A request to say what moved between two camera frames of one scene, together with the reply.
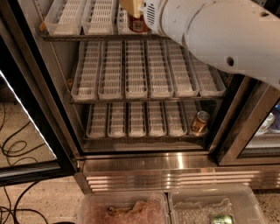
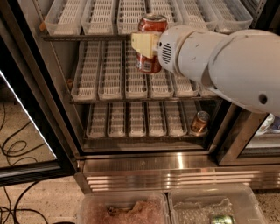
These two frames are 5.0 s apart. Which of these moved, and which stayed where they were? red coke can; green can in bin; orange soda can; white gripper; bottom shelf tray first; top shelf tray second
Moved: white gripper; red coke can
Stayed: bottom shelf tray first; green can in bin; top shelf tray second; orange soda can
